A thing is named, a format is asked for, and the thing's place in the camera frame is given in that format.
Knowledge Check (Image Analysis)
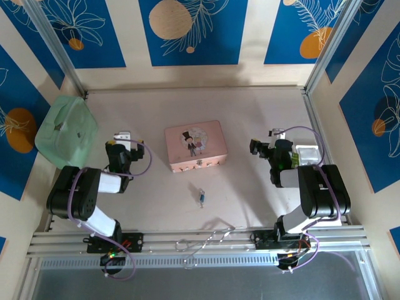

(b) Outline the mint green zipper bag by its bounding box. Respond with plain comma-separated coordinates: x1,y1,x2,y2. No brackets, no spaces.
34,95,99,171

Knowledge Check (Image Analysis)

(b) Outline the blue floral wall poster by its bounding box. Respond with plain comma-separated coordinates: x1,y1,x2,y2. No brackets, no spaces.
36,0,127,69
264,0,348,66
138,0,249,67

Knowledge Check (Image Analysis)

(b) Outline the bent metal wire hook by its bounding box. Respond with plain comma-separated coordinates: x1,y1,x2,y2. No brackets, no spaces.
174,226,237,269

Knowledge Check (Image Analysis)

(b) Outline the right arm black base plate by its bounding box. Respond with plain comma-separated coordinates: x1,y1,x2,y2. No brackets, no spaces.
253,230,313,251

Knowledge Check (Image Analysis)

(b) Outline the aluminium frame post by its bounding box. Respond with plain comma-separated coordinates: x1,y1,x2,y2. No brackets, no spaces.
304,0,360,94
23,0,89,96

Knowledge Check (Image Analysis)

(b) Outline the aluminium frame front rail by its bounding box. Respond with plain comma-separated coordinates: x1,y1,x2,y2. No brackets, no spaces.
26,224,373,260

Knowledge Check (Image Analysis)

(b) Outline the slotted grey cable duct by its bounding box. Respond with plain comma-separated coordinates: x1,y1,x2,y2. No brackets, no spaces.
40,251,360,270

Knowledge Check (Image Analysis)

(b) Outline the grey metal panel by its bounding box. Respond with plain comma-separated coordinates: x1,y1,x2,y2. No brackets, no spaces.
29,265,371,300

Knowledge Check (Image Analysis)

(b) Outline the pink box with wedding couple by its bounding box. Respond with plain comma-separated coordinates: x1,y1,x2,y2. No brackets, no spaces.
164,120,228,173

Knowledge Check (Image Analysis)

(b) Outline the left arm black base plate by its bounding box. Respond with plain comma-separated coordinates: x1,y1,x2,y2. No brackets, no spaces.
86,232,144,254

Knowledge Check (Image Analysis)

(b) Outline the clear plastic container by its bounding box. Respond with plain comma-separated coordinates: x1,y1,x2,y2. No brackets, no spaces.
295,144,321,166

